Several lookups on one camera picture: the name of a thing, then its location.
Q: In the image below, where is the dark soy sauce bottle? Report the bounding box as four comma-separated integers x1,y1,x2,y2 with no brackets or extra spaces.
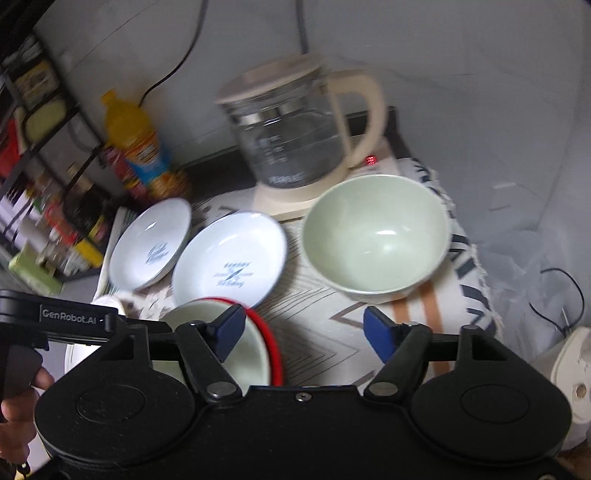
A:
64,182,112,269

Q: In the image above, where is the green cardboard box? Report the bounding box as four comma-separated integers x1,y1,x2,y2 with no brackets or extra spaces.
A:
8,244,64,297

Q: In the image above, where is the white plastic appliance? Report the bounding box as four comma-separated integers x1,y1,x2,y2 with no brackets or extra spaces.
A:
534,325,591,455

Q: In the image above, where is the pale green bowl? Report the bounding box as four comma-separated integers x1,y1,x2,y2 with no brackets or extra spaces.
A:
301,175,452,301

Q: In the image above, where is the grey power cable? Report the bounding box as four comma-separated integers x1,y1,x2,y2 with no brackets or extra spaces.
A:
294,0,311,57

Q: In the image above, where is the patterned table cloth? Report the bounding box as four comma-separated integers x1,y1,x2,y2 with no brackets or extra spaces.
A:
96,157,505,388

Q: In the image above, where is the white printed plate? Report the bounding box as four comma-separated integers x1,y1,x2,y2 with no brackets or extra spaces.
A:
108,198,193,292
172,211,288,309

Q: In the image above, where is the black power cable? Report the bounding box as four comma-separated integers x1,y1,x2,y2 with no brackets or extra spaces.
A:
137,0,209,108

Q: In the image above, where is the black metal rack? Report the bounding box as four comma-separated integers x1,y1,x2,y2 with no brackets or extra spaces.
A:
0,32,118,282

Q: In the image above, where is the clear plastic bag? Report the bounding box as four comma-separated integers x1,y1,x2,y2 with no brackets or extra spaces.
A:
475,178,591,363

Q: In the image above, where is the person's left hand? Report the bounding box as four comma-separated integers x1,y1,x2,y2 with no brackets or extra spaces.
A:
0,368,55,463

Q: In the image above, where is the thin black wire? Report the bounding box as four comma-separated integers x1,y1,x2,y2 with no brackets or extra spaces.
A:
527,267,579,339

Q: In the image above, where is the red rimmed bowl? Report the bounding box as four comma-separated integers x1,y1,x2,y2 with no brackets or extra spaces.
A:
157,298,285,387

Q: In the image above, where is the orange juice bottle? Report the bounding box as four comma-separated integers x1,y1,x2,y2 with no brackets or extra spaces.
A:
100,90,192,201

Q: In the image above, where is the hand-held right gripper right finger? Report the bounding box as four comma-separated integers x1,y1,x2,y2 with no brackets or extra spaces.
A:
363,305,484,398

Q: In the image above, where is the glass electric kettle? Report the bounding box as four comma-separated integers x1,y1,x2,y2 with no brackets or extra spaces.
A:
215,53,387,188

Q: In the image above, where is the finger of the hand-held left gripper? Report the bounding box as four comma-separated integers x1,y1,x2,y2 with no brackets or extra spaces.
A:
104,313,175,336

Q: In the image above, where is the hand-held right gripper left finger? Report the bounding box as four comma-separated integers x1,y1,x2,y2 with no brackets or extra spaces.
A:
134,305,245,401

